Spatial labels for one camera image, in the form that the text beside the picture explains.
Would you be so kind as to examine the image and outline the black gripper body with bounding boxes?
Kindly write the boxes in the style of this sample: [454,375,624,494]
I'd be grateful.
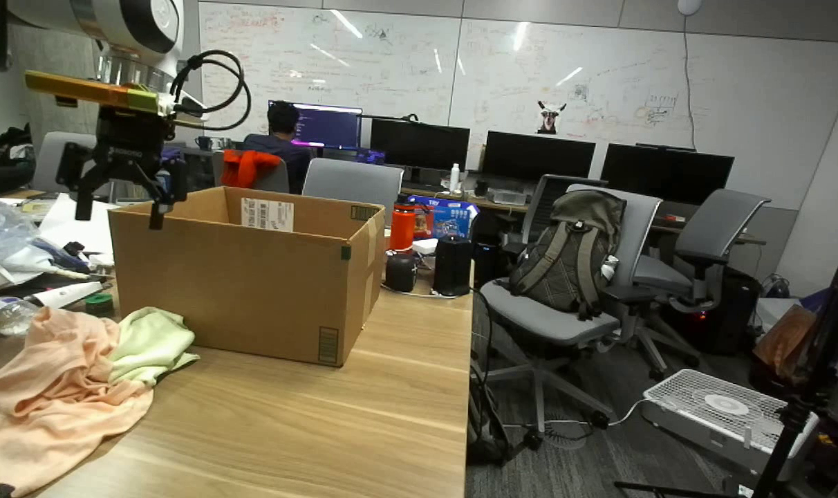
[92,105,177,175]

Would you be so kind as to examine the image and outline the peach shirt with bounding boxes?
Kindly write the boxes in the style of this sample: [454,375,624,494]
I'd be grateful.
[0,305,158,495]

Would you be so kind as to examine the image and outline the brown cardboard box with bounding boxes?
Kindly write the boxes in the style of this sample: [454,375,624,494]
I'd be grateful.
[108,186,386,370]

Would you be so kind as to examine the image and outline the light green towel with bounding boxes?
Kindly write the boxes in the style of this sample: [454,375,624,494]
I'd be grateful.
[108,305,199,387]

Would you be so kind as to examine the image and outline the blue printed box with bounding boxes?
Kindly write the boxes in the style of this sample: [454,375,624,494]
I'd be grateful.
[405,191,480,245]

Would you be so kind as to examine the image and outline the white paper sheet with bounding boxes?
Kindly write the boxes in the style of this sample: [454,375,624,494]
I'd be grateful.
[33,191,119,272]

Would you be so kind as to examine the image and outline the yellow-green wrist mounting plate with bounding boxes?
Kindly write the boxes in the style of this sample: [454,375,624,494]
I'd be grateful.
[22,69,181,119]

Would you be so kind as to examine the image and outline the white plastic bag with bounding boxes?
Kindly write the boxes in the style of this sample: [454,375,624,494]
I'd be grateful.
[0,196,67,297]

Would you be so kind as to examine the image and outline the clear plastic bottle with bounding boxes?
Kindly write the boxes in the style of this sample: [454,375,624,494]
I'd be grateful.
[0,294,44,340]

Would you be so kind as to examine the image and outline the lit blue computer monitor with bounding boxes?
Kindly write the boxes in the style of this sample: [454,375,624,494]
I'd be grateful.
[291,103,365,155]

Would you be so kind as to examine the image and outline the light grey office chair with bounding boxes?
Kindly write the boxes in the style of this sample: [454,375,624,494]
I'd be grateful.
[300,155,405,218]

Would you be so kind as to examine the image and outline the red bottle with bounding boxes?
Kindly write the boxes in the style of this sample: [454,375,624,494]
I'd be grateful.
[386,203,419,256]

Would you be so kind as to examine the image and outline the small black cup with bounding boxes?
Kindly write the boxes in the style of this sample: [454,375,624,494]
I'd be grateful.
[385,250,419,294]

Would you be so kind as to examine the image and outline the black computer monitor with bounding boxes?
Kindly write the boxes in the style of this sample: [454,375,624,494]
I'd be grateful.
[599,141,737,207]
[369,116,473,175]
[477,131,596,186]

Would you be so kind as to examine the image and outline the black cylinder speaker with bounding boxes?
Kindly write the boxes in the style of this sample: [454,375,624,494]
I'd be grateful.
[430,235,476,299]

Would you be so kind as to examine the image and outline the glass whiteboard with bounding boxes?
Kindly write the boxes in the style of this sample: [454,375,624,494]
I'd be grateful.
[197,0,838,210]

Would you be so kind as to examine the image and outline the small animal figurine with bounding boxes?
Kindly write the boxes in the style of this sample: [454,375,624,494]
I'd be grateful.
[534,98,570,135]

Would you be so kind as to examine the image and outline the grey mesh office chair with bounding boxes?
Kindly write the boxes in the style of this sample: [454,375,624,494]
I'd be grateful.
[476,180,663,452]

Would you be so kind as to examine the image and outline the grey-green backpack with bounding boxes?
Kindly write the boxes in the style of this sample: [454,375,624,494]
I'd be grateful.
[506,189,627,321]

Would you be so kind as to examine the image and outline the clear plastic storage bin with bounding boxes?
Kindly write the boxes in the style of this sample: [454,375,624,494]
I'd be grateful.
[640,366,820,477]

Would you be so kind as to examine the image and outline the brown bag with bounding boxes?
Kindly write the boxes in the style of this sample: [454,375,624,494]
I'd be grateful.
[748,301,820,395]

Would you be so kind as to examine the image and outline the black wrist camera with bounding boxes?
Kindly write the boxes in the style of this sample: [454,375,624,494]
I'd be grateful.
[51,138,97,189]

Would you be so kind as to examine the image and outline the hanging thin cord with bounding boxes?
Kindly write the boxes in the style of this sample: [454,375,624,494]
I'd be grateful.
[678,8,699,151]

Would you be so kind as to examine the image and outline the black camera tripod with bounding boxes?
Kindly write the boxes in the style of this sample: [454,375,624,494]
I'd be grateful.
[609,216,838,498]

